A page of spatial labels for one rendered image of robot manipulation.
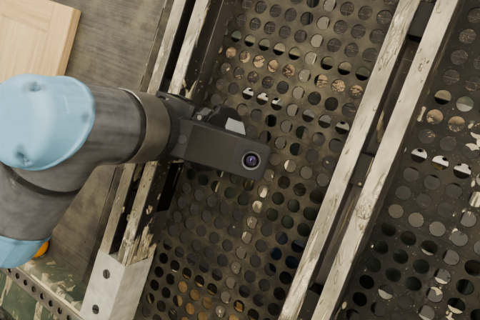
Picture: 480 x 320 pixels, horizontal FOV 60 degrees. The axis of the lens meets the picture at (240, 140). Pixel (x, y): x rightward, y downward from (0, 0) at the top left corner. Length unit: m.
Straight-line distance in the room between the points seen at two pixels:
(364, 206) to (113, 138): 0.30
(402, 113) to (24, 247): 0.41
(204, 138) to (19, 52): 0.61
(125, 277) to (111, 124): 0.40
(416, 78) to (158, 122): 0.29
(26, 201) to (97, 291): 0.39
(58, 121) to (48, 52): 0.59
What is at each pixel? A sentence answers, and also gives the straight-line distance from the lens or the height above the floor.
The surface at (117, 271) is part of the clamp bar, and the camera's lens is 0.72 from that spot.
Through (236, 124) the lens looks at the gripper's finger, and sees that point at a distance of 0.57.
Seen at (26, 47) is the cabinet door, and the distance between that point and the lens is 0.99.
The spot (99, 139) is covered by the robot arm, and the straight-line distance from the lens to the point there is 0.36.
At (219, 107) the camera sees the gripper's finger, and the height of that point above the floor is 1.30.
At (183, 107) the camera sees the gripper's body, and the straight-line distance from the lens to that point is 0.51.
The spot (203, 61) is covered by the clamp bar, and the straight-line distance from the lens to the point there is 0.65.
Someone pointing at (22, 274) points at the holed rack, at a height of 0.90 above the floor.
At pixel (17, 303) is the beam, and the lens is 0.97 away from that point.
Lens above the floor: 1.59
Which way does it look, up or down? 39 degrees down
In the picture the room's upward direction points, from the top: straight up
